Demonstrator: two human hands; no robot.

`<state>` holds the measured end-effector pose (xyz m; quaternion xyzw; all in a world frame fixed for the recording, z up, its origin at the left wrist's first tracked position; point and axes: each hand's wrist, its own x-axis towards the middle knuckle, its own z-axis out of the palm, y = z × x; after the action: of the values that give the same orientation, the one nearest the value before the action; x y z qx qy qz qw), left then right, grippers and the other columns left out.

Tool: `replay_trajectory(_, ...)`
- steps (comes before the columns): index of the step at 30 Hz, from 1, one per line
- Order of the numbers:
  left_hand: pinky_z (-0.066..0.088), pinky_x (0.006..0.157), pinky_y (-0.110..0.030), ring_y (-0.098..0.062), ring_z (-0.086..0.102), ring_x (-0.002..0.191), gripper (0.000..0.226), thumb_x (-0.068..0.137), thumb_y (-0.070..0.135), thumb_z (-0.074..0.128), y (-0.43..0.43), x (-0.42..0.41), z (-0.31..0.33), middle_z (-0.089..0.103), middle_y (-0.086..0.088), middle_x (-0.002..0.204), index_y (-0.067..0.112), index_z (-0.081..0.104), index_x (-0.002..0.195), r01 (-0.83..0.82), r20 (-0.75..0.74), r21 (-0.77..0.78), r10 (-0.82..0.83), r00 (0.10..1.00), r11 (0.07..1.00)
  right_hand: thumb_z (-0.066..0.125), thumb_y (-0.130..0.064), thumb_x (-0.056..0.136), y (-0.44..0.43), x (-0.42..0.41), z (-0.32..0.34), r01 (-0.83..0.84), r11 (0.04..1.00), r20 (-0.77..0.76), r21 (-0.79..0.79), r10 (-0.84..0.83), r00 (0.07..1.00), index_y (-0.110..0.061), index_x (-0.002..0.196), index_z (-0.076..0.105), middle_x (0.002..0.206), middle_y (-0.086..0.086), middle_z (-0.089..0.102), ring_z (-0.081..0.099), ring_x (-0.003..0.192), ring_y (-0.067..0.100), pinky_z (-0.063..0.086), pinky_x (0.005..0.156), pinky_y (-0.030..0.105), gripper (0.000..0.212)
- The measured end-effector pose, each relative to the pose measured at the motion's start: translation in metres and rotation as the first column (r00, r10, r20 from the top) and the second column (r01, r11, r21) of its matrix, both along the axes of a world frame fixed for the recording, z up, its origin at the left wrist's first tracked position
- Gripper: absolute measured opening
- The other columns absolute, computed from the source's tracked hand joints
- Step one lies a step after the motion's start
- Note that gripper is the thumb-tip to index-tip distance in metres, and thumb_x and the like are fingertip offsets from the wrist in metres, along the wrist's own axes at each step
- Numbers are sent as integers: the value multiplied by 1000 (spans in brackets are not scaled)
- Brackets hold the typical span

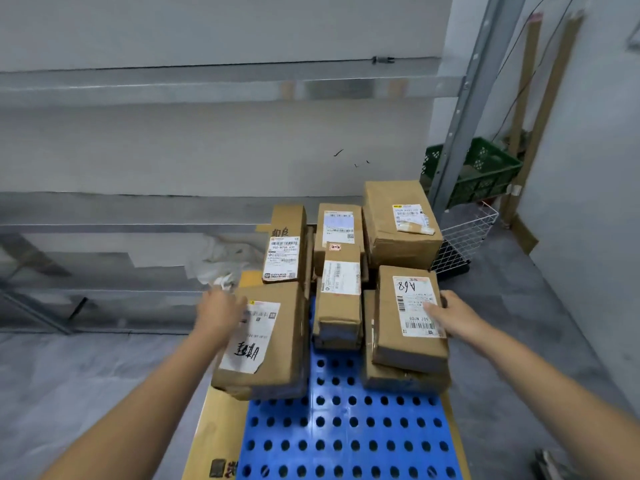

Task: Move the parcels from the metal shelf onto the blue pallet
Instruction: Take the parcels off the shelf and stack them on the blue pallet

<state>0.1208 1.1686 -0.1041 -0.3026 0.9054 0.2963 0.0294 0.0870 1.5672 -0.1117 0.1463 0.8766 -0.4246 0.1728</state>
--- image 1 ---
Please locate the person's right hand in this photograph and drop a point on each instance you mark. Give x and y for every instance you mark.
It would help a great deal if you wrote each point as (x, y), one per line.
(462, 319)

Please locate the person's left hand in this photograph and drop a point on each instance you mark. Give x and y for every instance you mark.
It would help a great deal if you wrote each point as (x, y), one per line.
(217, 314)

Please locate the person's right thumb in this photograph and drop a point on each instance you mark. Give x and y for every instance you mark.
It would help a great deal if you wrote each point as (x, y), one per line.
(434, 308)

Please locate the person's left fingers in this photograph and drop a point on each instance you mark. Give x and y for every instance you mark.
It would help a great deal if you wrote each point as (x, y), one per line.
(236, 312)

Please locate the cardboard parcel with handwritten-corner label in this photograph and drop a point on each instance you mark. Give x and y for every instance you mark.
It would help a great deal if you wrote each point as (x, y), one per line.
(400, 334)

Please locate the person's right forearm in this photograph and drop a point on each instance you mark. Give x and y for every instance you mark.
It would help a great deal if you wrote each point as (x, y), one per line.
(555, 394)

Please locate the person's left forearm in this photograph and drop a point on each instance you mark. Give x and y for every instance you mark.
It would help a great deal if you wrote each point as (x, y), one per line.
(145, 409)

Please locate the crumpled white plastic wrap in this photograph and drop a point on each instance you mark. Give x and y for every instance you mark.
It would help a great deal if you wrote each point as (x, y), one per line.
(220, 259)

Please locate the large cardboard parcel, scrawled label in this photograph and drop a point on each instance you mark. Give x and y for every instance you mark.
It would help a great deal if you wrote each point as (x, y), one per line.
(282, 344)

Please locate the flat cardboard parcel without label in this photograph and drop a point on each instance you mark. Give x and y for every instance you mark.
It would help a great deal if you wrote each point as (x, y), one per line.
(385, 379)

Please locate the big cardboard parcel, taped label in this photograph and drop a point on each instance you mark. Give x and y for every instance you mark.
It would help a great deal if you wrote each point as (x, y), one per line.
(385, 229)

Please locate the long cardboard parcel, red sticker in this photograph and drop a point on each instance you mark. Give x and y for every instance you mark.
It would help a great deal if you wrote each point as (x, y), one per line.
(337, 309)

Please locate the upright narrow cardboard parcel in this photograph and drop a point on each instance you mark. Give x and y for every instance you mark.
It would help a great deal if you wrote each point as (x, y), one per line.
(287, 224)

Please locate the flat cardboard sheet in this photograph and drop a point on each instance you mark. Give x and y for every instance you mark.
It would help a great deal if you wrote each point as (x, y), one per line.
(220, 424)

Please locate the cardboard parcel with bluish label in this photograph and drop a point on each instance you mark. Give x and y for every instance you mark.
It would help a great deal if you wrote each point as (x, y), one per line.
(340, 214)

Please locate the green plastic crate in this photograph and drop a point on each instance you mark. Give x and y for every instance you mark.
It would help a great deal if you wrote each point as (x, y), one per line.
(480, 174)

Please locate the blue perforated plastic pallet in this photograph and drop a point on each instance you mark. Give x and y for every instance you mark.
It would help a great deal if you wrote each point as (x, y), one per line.
(345, 429)

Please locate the long cardboard corner strip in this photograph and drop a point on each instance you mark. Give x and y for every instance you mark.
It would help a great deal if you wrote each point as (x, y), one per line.
(525, 84)
(547, 109)

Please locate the grey metal shelf rack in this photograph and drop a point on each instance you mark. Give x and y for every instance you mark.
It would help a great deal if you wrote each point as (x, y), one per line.
(150, 89)

